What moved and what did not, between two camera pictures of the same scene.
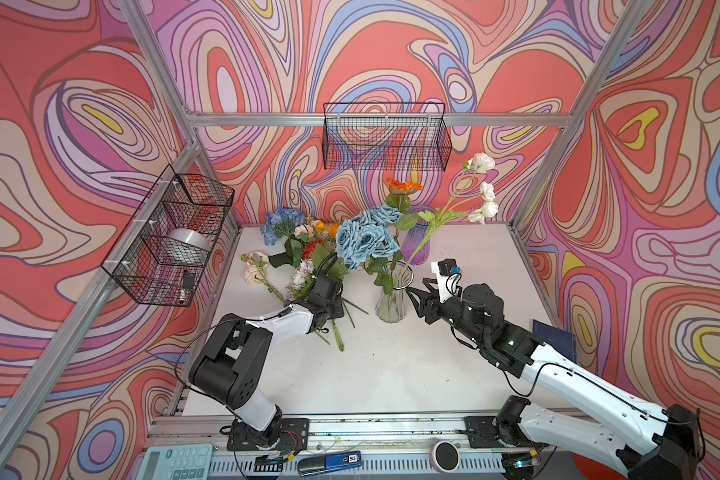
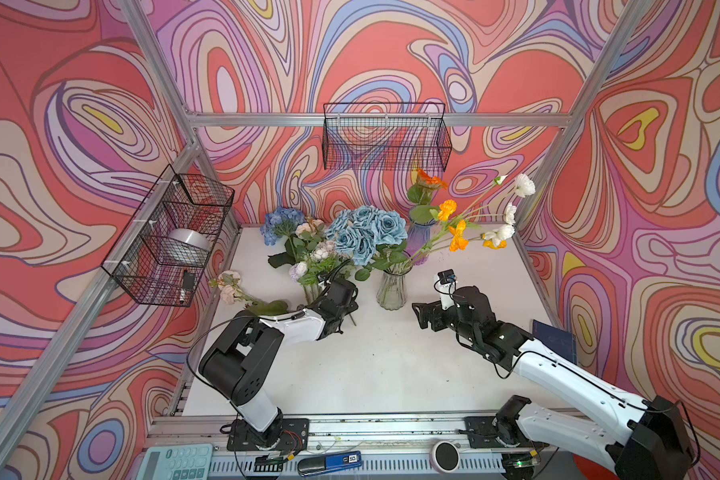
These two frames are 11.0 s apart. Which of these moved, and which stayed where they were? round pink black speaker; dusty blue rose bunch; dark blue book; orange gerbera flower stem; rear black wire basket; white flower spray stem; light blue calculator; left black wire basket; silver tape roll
Moved: orange gerbera flower stem; dusty blue rose bunch; white flower spray stem
Stayed: dark blue book; left black wire basket; rear black wire basket; light blue calculator; round pink black speaker; silver tape roll
